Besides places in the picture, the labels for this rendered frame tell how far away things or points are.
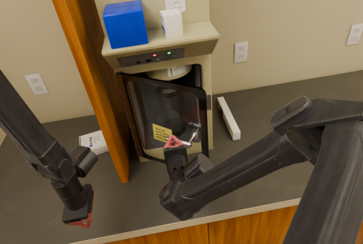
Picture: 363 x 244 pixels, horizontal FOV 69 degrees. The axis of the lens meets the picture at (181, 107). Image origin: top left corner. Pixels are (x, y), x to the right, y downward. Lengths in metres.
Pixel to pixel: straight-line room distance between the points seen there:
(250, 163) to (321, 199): 0.18
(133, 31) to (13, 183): 0.89
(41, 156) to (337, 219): 0.53
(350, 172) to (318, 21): 1.27
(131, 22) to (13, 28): 0.77
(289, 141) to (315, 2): 1.13
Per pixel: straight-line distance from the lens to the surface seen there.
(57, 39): 1.35
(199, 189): 0.58
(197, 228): 1.10
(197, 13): 0.83
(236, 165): 0.52
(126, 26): 0.71
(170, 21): 0.74
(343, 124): 0.39
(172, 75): 0.92
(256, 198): 1.03
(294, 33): 1.53
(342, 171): 0.36
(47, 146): 0.64
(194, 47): 0.78
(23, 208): 1.23
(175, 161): 0.76
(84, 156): 0.75
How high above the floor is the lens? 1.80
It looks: 38 degrees down
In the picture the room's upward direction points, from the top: 7 degrees counter-clockwise
